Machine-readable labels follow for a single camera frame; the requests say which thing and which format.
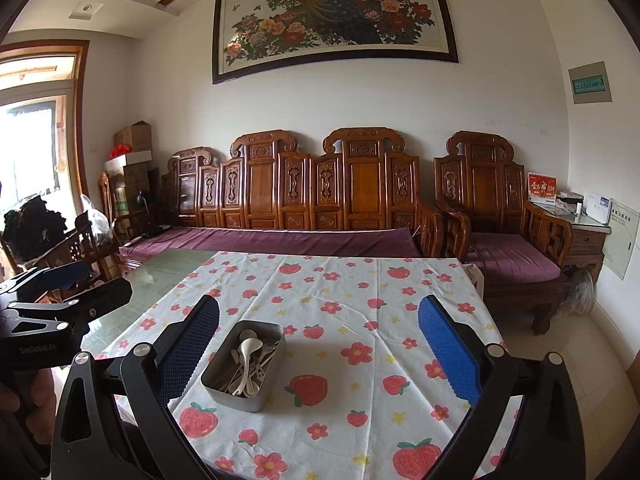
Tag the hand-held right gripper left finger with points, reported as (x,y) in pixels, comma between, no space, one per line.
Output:
(192,347)

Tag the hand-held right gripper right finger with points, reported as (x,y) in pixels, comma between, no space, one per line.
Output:
(450,355)

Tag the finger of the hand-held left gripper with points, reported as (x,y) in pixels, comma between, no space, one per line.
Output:
(107,292)
(70,272)

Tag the white plastic spoon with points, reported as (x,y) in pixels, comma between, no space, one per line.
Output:
(246,347)
(239,389)

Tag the rectangular metal tray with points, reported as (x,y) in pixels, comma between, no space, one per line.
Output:
(225,395)

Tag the white plastic fork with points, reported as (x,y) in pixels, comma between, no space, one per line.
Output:
(267,352)

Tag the person's left hand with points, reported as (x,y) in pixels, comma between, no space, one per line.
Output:
(42,390)

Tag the wooden lattice chair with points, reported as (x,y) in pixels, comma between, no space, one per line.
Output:
(80,250)

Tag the clear plastic bag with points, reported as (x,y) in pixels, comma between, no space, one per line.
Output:
(97,225)

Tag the black cloth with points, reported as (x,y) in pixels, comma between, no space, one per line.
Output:
(32,225)

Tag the wooden chair with slats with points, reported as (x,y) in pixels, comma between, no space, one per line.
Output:
(106,200)

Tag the black desk lamp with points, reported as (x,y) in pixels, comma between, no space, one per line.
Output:
(146,202)

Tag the stacked brown cartons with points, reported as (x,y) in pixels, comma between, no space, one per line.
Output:
(135,180)

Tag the purple armchair cushion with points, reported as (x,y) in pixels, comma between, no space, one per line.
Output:
(510,257)

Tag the strawberry print tablecloth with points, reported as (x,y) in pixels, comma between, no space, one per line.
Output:
(340,290)

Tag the white flat box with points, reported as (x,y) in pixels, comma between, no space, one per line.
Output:
(131,159)

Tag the red decoration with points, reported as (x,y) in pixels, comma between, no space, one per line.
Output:
(120,150)

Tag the long purple sofa cushion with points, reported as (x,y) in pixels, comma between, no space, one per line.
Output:
(280,240)

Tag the grey plastic bag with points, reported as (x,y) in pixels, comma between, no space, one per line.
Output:
(580,290)

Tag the brown cardboard box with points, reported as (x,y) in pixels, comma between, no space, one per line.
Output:
(134,136)

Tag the carved wooden armchair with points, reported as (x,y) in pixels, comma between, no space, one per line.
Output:
(482,185)

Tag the wooden side table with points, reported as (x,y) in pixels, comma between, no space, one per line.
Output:
(585,245)

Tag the long carved wooden sofa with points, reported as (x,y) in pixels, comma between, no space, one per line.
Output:
(265,185)

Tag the red gift box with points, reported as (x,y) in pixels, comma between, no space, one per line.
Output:
(542,187)

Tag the tissue box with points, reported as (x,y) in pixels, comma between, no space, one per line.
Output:
(567,200)

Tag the white desk device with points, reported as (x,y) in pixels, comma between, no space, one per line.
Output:
(600,207)

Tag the square recessed ceiling light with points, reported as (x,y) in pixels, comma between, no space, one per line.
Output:
(87,8)

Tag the framed peacock painting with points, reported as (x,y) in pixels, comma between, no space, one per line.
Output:
(330,15)

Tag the wooden door frame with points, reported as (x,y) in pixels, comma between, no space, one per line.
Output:
(77,120)

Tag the white wall panel cover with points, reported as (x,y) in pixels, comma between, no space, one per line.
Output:
(620,240)

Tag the grey wall electrical panel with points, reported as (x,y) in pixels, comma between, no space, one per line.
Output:
(590,84)

